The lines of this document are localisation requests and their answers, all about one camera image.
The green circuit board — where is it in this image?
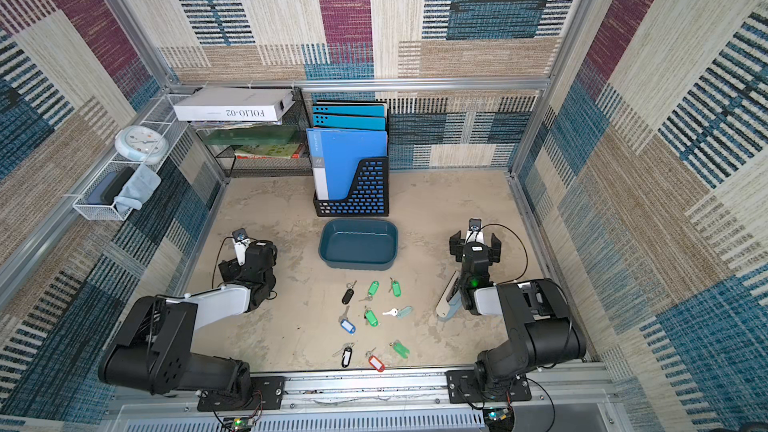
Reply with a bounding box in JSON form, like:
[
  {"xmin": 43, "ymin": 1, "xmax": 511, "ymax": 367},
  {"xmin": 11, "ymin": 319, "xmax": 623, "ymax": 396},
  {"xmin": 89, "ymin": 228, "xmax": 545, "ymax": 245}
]
[{"xmin": 231, "ymin": 417, "xmax": 254, "ymax": 432}]

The black white tag key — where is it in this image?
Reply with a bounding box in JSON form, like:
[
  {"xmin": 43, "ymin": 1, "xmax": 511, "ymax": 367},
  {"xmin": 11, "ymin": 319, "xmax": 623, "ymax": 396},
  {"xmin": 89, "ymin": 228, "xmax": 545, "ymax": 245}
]
[{"xmin": 333, "ymin": 343, "xmax": 354, "ymax": 368}]

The colourful book stack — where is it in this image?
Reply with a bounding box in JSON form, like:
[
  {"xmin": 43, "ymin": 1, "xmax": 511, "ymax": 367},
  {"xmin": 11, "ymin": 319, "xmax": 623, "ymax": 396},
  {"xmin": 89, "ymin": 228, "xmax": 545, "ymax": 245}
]
[{"xmin": 234, "ymin": 143, "xmax": 304, "ymax": 159}]

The teal plastic storage box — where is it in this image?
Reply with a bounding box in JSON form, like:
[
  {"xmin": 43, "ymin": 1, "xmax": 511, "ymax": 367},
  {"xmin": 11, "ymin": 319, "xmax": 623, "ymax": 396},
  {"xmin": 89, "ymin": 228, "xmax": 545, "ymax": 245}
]
[{"xmin": 318, "ymin": 218, "xmax": 399, "ymax": 271}]

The black fob key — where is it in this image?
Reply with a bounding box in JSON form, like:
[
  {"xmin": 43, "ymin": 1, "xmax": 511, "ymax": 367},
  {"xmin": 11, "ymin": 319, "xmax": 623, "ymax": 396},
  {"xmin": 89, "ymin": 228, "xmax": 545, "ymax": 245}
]
[{"xmin": 341, "ymin": 281, "xmax": 356, "ymax": 305}]

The white folio box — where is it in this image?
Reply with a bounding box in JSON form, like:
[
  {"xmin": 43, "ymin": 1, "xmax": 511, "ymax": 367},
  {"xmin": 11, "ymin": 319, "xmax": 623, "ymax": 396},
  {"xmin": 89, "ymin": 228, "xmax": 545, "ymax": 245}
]
[{"xmin": 173, "ymin": 87, "xmax": 295, "ymax": 122}]

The black wire shelf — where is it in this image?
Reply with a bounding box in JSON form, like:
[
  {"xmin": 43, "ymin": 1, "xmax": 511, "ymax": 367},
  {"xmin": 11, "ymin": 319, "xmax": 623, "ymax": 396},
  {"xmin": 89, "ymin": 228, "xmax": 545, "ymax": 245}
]
[{"xmin": 190, "ymin": 88, "xmax": 311, "ymax": 179}]

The light blue tag key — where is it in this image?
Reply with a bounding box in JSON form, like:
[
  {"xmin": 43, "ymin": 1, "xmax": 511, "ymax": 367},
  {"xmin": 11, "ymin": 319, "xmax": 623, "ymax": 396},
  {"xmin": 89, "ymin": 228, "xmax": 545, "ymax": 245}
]
[{"xmin": 382, "ymin": 306, "xmax": 413, "ymax": 318}]

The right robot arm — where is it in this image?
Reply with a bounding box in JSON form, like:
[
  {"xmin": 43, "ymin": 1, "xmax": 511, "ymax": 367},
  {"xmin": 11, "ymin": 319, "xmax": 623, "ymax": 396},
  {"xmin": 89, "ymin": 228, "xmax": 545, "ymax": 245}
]
[{"xmin": 438, "ymin": 231, "xmax": 586, "ymax": 406}]

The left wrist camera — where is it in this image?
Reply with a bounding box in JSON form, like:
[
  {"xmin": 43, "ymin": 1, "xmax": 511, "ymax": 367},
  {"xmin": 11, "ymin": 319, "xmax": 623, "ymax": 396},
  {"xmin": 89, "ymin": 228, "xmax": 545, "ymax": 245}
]
[{"xmin": 232, "ymin": 228, "xmax": 251, "ymax": 266}]

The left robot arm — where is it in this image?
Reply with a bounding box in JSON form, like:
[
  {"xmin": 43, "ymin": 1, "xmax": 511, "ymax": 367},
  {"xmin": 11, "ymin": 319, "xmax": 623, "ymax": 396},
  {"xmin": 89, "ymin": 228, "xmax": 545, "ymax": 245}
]
[{"xmin": 98, "ymin": 230, "xmax": 278, "ymax": 412}]

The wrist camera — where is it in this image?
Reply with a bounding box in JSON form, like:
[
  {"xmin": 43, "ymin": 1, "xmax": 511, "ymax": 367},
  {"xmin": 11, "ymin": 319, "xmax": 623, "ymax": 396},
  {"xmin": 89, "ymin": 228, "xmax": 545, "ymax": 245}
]
[
  {"xmin": 465, "ymin": 218, "xmax": 485, "ymax": 245},
  {"xmin": 232, "ymin": 228, "xmax": 251, "ymax": 266}
]

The white round clock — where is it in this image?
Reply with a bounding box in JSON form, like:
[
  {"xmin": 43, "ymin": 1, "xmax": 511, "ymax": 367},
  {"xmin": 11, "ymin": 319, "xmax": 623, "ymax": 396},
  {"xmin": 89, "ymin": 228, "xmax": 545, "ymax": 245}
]
[{"xmin": 114, "ymin": 125, "xmax": 170, "ymax": 165}]

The dark blue case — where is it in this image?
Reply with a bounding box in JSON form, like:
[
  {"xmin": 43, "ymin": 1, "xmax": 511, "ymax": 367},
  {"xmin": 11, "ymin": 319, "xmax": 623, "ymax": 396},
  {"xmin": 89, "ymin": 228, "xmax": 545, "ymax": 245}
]
[{"xmin": 84, "ymin": 167, "xmax": 135, "ymax": 205}]

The white wire basket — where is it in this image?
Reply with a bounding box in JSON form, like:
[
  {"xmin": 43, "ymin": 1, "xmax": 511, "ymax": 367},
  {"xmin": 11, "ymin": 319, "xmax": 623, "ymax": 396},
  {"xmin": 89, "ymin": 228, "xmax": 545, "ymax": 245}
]
[{"xmin": 72, "ymin": 94, "xmax": 188, "ymax": 222}]

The teal folder back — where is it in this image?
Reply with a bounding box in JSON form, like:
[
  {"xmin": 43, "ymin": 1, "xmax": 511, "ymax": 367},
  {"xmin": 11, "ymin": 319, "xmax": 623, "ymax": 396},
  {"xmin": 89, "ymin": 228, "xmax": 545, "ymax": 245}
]
[{"xmin": 312, "ymin": 101, "xmax": 388, "ymax": 118}]

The black mesh file holder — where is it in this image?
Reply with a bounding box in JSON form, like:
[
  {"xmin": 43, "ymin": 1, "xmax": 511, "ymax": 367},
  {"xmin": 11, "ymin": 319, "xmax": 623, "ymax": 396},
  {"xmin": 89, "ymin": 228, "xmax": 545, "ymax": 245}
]
[{"xmin": 313, "ymin": 157, "xmax": 390, "ymax": 217}]

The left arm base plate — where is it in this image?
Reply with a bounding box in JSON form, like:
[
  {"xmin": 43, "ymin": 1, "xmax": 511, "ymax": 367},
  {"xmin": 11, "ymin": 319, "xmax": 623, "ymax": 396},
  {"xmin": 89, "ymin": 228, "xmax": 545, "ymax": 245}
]
[{"xmin": 197, "ymin": 376, "xmax": 287, "ymax": 413}]

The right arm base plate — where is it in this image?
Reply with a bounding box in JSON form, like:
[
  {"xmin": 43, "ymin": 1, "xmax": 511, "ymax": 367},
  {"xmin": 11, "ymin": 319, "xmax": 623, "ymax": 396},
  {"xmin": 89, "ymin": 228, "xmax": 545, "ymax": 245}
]
[{"xmin": 445, "ymin": 369, "xmax": 532, "ymax": 405}]

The teal folder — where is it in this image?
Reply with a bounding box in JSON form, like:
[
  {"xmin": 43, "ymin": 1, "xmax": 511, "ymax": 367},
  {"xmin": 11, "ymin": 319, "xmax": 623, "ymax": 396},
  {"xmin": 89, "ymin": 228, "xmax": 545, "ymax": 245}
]
[
  {"xmin": 312, "ymin": 113, "xmax": 386, "ymax": 131},
  {"xmin": 312, "ymin": 101, "xmax": 388, "ymax": 118}
]

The translucent green tag key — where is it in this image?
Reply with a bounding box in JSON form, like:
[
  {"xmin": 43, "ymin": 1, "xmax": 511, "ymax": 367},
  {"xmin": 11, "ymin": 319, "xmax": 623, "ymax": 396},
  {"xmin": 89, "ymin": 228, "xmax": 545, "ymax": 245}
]
[{"xmin": 390, "ymin": 340, "xmax": 410, "ymax": 360}]

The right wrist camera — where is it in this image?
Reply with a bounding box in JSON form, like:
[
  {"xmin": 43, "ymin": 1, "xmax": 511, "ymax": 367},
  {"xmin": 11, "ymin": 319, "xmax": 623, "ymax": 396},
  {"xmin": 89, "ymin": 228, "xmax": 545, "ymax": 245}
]
[{"xmin": 465, "ymin": 218, "xmax": 485, "ymax": 245}]

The red tag key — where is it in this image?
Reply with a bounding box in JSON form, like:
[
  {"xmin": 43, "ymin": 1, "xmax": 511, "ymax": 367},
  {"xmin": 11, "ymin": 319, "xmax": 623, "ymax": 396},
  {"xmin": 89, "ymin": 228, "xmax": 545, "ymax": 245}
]
[{"xmin": 365, "ymin": 349, "xmax": 386, "ymax": 373}]

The blue folder front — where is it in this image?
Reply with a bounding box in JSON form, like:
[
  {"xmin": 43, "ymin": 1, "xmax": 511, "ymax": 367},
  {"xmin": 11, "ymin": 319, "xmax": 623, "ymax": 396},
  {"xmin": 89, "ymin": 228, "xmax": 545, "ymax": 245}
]
[{"xmin": 307, "ymin": 128, "xmax": 388, "ymax": 200}]

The light blue cloth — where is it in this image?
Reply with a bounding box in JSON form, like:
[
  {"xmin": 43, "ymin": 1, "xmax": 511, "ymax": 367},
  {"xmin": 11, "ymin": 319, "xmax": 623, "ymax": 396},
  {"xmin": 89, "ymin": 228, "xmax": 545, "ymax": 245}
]
[{"xmin": 114, "ymin": 165, "xmax": 161, "ymax": 216}]

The solid green tag key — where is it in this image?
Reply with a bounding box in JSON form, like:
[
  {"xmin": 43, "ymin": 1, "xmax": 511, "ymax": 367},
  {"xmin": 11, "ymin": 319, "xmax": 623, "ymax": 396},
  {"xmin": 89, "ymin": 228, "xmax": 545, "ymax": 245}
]
[{"xmin": 363, "ymin": 307, "xmax": 379, "ymax": 327}]

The teal folder middle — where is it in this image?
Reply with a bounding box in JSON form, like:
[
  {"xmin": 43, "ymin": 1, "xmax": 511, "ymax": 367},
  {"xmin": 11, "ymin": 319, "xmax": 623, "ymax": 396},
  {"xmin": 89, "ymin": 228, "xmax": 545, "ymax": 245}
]
[{"xmin": 312, "ymin": 113, "xmax": 386, "ymax": 131}]

